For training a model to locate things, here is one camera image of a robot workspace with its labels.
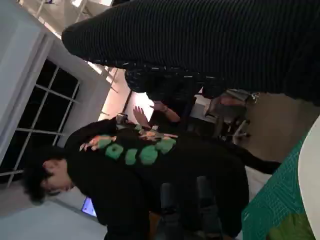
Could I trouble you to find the office chair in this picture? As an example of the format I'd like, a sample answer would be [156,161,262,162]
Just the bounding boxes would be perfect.
[204,89,261,146]

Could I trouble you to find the lit computer screen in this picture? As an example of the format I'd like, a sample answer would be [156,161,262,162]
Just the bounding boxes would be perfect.
[81,196,98,218]

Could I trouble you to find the dark window with white frame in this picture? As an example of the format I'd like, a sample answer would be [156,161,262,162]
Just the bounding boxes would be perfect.
[0,58,81,187]

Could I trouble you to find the person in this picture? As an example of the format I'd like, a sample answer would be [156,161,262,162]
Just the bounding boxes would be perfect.
[22,119,272,240]
[116,99,283,175]

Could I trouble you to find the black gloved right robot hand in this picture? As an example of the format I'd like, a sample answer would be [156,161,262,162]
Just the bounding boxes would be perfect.
[61,0,320,102]

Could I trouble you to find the white plate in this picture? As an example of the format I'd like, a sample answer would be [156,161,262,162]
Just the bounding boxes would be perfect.
[297,122,320,240]

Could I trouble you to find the red toy grapes with leaf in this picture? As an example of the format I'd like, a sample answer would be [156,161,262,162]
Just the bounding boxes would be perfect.
[271,211,316,240]

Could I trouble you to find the VR headset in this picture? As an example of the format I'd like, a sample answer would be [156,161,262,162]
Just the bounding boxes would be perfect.
[116,113,129,125]

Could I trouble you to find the green cutting mat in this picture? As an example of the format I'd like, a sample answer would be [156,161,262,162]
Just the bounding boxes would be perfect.
[241,129,316,240]

